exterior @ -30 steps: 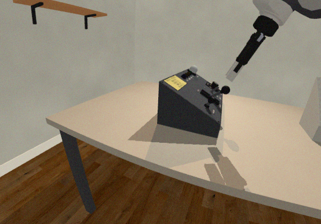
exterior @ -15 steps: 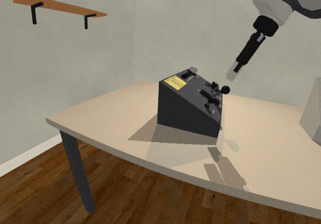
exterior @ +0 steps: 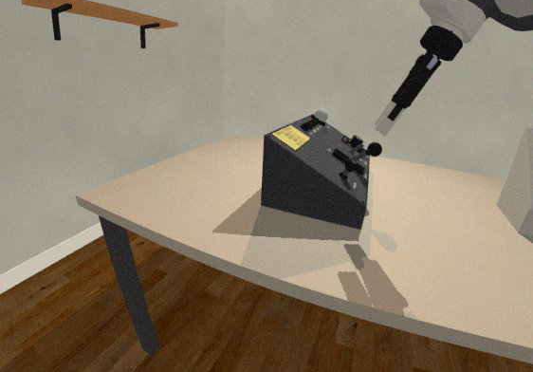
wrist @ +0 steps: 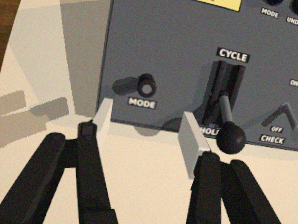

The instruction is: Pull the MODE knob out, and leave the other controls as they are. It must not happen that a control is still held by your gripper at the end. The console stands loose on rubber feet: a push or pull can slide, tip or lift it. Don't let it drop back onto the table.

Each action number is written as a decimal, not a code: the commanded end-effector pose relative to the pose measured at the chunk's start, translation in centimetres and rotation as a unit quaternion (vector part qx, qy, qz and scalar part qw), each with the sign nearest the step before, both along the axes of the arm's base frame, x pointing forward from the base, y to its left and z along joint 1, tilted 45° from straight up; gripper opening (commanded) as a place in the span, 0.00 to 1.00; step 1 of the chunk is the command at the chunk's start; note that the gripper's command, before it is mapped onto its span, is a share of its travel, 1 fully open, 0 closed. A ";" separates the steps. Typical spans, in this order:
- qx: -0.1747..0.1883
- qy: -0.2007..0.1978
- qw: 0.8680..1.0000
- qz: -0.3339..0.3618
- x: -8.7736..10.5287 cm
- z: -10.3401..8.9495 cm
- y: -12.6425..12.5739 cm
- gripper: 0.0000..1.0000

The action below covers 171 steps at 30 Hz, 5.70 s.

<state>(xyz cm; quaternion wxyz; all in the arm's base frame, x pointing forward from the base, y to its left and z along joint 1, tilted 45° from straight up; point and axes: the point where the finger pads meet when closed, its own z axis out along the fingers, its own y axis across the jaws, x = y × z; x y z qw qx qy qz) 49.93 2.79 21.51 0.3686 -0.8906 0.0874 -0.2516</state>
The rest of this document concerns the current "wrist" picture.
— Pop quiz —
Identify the dark grey wedge-shaped control console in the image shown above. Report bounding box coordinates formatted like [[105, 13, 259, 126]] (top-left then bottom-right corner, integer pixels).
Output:
[[95, 0, 298, 155]]

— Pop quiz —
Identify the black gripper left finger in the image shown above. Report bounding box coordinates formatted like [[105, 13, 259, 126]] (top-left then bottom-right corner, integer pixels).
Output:
[[0, 98, 119, 224]]

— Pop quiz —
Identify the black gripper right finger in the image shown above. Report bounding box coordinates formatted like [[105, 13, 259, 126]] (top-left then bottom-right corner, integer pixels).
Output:
[[178, 111, 281, 224]]

